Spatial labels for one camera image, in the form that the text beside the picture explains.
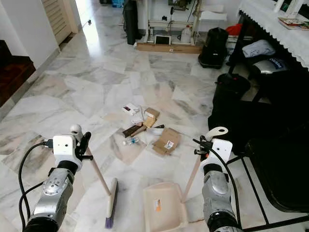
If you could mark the white framed tablet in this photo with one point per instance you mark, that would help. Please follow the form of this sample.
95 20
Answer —
162 40

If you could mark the small black plug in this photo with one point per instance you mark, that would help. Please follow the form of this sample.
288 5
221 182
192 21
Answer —
89 22

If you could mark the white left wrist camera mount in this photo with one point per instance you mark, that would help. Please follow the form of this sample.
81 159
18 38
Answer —
63 147

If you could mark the dark wooden step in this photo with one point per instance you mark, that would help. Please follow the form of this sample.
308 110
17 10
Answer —
12 72

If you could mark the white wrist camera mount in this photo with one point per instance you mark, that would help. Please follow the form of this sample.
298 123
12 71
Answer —
222 151
63 147

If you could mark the grey cloth bundle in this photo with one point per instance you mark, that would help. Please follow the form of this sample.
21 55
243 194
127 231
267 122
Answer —
259 48

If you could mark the round black bag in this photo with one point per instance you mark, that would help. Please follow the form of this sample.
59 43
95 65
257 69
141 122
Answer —
232 87

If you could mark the long brown cardboard box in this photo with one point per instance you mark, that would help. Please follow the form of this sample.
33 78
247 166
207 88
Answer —
168 48

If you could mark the cream broom with purple bristles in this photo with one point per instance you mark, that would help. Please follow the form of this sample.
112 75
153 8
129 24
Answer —
112 203

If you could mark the small black scrap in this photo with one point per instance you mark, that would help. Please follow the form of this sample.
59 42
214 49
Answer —
160 126

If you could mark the tall black bag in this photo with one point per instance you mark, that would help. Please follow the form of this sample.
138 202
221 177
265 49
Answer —
213 48

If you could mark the louvered wooden door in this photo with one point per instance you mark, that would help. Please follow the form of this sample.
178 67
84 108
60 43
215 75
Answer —
58 14

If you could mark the white carton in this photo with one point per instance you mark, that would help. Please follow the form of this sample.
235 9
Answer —
292 7

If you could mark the white crumpled paper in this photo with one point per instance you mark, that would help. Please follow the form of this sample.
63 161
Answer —
138 117

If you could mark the large black cover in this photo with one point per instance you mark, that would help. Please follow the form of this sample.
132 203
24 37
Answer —
280 121

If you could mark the dark brown flat box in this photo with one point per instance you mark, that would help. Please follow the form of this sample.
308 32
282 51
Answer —
134 130

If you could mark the silver printed bag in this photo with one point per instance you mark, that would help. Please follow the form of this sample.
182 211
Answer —
270 65

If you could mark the clear plastic wrapper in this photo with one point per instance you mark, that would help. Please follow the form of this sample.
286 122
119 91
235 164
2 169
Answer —
155 131

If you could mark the red plastic bag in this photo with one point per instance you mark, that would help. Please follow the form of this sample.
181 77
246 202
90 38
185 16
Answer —
234 29

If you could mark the colourful magazine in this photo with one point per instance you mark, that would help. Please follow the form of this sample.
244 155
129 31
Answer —
293 23

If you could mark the white work table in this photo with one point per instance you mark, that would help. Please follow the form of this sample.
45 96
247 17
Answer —
207 15

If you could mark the white plastic jug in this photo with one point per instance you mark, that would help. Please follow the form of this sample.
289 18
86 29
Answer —
186 36

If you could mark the black metal frame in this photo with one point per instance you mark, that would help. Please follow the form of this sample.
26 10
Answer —
285 221

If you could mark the white lace tablecloth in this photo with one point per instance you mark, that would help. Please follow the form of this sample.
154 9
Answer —
265 17

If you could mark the small white red box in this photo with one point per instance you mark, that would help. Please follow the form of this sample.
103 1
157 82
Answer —
131 108

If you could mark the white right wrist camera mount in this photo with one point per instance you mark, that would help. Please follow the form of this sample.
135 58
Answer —
222 151

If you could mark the blue crate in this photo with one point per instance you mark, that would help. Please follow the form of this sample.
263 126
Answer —
118 3

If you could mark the small clear plastic bottle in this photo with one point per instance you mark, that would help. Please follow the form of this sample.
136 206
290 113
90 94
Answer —
131 141

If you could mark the small open cardboard box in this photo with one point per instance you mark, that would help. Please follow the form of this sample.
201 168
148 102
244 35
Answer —
151 113

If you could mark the flat cardboard piece with label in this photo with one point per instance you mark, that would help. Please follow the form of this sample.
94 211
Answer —
166 141

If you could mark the black hanging bag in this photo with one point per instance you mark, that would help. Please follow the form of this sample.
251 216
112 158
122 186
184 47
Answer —
131 21

